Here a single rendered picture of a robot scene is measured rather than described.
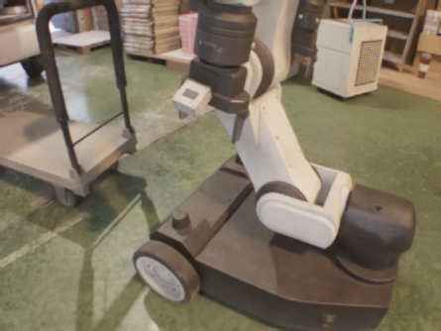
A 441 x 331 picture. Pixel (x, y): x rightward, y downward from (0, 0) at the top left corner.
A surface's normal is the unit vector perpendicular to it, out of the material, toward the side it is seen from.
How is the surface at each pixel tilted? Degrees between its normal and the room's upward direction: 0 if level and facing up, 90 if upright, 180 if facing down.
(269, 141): 90
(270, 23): 90
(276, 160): 90
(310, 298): 0
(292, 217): 90
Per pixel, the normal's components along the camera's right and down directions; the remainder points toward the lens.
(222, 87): -0.50, 0.47
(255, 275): -0.01, -0.84
